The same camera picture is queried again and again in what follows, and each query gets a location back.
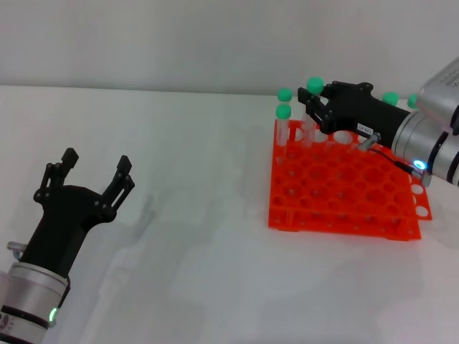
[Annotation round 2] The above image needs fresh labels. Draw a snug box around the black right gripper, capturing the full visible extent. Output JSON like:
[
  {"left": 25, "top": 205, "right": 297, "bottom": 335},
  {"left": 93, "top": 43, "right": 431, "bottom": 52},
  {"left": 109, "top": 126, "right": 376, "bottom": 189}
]
[{"left": 297, "top": 81, "right": 412, "bottom": 148}]

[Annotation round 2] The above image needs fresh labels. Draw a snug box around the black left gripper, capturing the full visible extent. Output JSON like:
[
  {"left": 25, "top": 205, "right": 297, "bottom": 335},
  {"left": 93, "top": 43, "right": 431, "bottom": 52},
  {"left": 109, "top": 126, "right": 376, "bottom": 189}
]
[{"left": 19, "top": 148, "right": 136, "bottom": 279}]

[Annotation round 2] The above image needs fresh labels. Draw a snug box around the orange plastic test tube rack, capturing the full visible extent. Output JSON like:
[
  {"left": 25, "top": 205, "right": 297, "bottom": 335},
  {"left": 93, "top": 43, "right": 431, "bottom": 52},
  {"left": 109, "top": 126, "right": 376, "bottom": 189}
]
[{"left": 268, "top": 119, "right": 434, "bottom": 242}]

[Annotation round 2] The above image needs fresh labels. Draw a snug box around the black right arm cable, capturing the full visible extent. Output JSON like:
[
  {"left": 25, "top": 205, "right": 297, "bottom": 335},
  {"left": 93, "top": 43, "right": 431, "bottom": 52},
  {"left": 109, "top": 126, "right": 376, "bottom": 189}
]
[{"left": 357, "top": 131, "right": 430, "bottom": 177}]

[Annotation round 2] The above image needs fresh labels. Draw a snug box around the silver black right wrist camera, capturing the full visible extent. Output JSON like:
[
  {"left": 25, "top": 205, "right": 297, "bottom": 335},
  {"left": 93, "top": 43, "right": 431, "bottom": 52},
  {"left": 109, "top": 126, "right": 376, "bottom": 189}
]
[{"left": 417, "top": 56, "right": 459, "bottom": 135}]

